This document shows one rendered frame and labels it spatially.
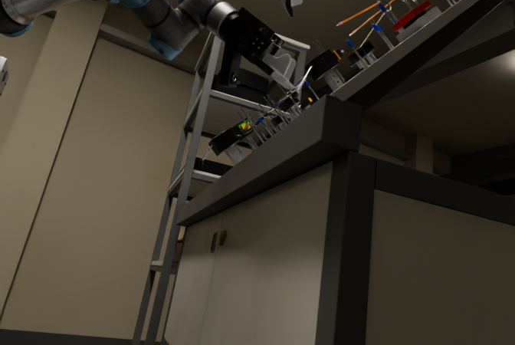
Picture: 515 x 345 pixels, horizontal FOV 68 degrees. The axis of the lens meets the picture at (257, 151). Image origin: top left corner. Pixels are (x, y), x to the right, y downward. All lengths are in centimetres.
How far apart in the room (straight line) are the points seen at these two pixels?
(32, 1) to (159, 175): 209
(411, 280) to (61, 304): 279
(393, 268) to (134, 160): 285
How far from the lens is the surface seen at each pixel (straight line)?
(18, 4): 146
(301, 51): 210
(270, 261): 65
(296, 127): 55
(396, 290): 50
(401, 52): 60
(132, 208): 317
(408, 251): 51
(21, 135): 300
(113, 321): 318
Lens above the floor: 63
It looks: 19 degrees up
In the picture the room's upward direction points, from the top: 9 degrees clockwise
